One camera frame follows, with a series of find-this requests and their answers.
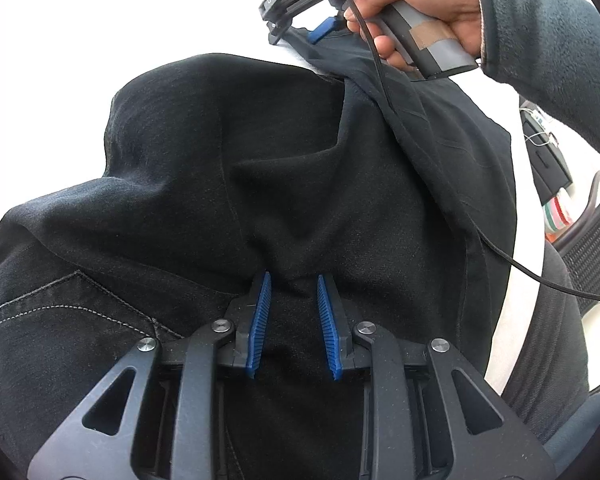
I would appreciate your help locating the black pants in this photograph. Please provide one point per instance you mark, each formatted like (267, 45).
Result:
(260, 175)

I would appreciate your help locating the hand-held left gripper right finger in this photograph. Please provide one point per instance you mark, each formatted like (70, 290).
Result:
(330, 330)

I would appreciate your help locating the black box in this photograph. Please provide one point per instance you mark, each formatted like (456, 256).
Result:
(547, 160)

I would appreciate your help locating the striped container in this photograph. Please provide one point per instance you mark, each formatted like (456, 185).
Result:
(560, 215)

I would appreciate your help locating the person's right forearm grey sleeve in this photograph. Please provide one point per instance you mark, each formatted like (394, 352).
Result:
(540, 25)

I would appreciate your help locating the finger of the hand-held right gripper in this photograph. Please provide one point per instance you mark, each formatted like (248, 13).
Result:
(322, 30)
(279, 30)

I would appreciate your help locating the person's grey ribbed leg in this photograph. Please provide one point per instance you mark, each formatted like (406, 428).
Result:
(545, 335)

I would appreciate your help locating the black mesh office chair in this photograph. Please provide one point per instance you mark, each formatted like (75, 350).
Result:
(597, 245)

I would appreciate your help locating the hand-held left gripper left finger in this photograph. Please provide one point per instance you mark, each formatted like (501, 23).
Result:
(258, 325)

